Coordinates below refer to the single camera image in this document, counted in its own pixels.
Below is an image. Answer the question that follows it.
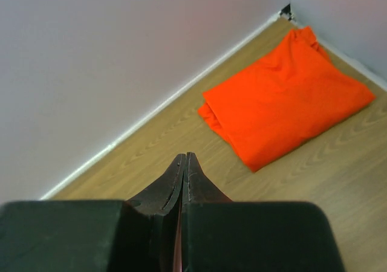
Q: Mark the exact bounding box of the light pink t shirt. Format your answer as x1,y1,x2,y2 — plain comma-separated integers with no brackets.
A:
172,203,182,272

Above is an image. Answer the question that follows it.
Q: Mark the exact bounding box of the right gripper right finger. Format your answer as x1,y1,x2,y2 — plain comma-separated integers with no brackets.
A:
181,152,345,271

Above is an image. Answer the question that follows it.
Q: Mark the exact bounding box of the folded orange t shirt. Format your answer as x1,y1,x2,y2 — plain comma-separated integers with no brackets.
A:
198,27,375,172

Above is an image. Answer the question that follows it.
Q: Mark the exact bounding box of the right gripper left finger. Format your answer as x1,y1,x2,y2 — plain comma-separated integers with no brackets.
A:
1,154,185,271

